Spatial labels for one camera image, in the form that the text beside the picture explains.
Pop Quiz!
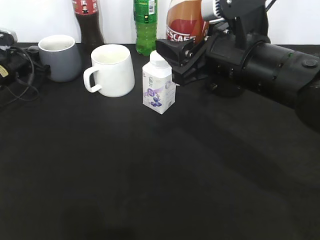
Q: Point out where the black cable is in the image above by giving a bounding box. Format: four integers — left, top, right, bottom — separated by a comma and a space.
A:
0, 46, 40, 106

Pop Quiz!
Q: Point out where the grey ceramic mug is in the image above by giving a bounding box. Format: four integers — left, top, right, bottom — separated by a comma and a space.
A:
38, 34, 82, 83

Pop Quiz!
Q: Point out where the white ceramic mug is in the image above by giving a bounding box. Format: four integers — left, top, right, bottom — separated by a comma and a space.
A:
83, 44, 135, 98

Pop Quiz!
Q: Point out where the cola bottle red label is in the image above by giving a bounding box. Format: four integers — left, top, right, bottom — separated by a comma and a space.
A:
72, 0, 104, 53

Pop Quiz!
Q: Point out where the brown nescafe coffee bottle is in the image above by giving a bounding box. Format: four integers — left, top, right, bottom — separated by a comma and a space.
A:
166, 0, 209, 44

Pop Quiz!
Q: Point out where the white yogurt drink carton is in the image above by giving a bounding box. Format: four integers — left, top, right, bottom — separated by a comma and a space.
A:
142, 50, 177, 115

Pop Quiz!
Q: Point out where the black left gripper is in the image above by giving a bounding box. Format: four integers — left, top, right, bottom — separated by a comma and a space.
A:
0, 28, 51, 87

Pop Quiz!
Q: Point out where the green sprite bottle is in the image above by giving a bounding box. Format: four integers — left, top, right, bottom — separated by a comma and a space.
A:
133, 0, 158, 57

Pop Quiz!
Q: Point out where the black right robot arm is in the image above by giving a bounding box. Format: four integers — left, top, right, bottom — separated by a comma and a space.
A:
155, 0, 320, 132

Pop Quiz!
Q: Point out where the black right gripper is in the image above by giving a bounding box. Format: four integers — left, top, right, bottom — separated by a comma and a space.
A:
155, 0, 270, 97

